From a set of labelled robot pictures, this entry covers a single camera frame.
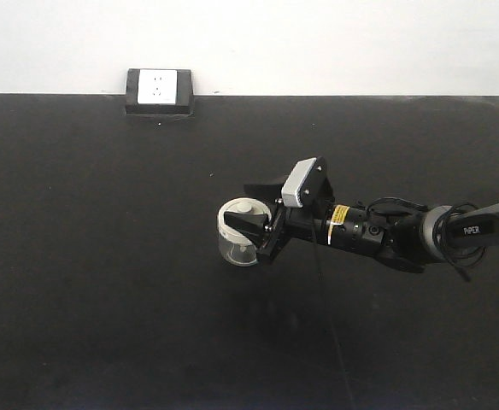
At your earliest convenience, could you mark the black bench power socket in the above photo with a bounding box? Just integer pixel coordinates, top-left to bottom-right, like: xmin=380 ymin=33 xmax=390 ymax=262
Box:
xmin=125 ymin=68 xmax=194 ymax=116

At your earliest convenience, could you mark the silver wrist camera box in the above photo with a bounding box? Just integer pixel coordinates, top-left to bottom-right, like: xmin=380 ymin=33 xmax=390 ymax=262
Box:
xmin=280 ymin=156 xmax=332 ymax=208

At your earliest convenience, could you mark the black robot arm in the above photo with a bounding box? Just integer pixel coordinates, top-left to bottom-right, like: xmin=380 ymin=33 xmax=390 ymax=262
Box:
xmin=223 ymin=177 xmax=499 ymax=279

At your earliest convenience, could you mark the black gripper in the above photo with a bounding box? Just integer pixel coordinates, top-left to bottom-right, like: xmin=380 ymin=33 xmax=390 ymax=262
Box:
xmin=223 ymin=175 xmax=334 ymax=264

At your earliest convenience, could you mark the glass jar with white lid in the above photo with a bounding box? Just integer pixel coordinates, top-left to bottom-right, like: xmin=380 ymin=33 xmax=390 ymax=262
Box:
xmin=217 ymin=197 xmax=272 ymax=267

